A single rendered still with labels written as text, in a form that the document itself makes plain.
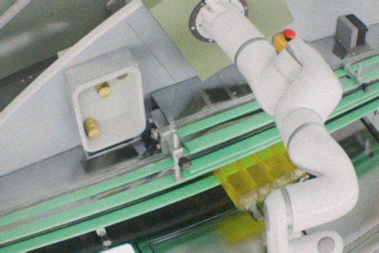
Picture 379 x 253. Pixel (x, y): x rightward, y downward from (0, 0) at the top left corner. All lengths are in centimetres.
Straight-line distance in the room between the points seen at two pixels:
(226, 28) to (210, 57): 18
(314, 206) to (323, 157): 8
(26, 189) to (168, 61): 52
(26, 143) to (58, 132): 10
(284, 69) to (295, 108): 12
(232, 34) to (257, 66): 11
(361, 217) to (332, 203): 76
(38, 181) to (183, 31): 55
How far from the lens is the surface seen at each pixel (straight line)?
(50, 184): 141
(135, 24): 129
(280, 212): 84
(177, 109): 140
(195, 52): 131
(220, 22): 119
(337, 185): 87
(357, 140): 182
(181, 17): 122
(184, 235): 149
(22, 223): 139
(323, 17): 163
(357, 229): 159
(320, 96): 95
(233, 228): 151
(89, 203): 138
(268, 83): 106
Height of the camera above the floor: 175
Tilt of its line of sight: 38 degrees down
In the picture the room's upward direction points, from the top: 146 degrees clockwise
